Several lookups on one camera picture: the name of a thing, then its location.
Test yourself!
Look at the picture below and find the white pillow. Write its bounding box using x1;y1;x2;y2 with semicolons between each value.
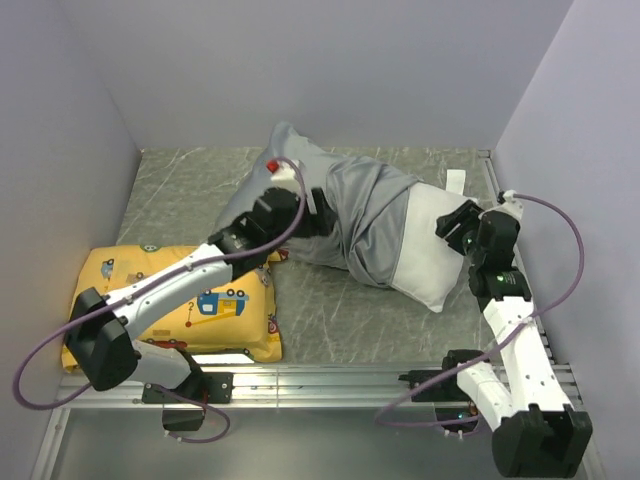
391;182;468;313

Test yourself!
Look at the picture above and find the grey pillowcase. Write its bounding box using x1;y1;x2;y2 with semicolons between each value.
214;122;417;288

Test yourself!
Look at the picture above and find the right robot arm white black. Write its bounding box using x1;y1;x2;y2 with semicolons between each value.
436;199;593;479

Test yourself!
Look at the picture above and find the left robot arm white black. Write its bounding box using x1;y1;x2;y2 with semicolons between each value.
65;188;336;402

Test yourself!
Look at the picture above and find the white pillow label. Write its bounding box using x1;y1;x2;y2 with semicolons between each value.
445;169;466;195

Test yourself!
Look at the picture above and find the yellow cartoon print pillow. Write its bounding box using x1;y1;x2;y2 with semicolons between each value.
75;245;288;362

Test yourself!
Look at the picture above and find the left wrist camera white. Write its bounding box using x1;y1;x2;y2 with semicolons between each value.
266;159;301;194

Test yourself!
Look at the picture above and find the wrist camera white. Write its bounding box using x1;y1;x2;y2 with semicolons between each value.
496;190;524;222
266;159;301;194

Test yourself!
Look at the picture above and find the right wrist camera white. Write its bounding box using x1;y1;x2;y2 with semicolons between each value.
496;190;524;222

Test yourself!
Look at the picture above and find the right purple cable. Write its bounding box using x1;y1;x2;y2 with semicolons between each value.
374;193;585;431

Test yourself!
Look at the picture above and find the purple cable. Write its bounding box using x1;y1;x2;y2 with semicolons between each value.
12;156;307;444
374;193;585;431

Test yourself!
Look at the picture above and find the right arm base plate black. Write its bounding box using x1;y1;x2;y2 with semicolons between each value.
398;370;471;403

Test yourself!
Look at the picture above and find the aluminium front rail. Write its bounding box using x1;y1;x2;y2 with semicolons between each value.
29;363;609;480

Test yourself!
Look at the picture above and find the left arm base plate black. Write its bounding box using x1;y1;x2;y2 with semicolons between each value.
141;372;234;405

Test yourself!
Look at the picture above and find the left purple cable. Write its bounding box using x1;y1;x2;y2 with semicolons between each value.
12;156;307;444

